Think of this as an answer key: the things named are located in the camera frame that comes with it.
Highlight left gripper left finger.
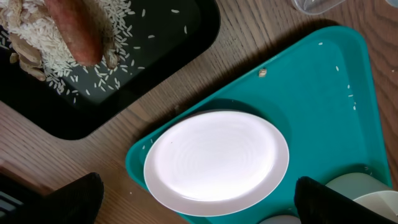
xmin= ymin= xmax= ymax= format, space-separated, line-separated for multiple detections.
xmin=1 ymin=172 xmax=104 ymax=224

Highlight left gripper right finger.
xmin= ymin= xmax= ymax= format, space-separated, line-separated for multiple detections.
xmin=294 ymin=176 xmax=394 ymax=224

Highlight white bowl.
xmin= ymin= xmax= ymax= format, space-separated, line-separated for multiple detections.
xmin=326 ymin=172 xmax=392 ymax=200

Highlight small white plate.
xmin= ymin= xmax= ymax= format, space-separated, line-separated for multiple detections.
xmin=259 ymin=215 xmax=301 ymax=224

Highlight white cup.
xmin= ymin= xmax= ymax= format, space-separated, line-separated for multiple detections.
xmin=354 ymin=190 xmax=397 ymax=223

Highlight large white plate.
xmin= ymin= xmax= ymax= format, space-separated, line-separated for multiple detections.
xmin=144 ymin=110 xmax=289 ymax=217

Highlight rice and food scraps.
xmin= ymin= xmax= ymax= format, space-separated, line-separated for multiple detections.
xmin=0 ymin=0 xmax=189 ymax=105

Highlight orange carrot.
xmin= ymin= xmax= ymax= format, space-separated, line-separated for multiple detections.
xmin=44 ymin=0 xmax=103 ymax=66

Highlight teal serving tray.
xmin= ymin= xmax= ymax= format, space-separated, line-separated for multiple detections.
xmin=125 ymin=26 xmax=393 ymax=224

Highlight black plastic tray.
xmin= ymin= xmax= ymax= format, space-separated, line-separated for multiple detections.
xmin=1 ymin=0 xmax=220 ymax=140

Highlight clear plastic bin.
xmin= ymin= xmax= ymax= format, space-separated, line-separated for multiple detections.
xmin=291 ymin=0 xmax=397 ymax=16

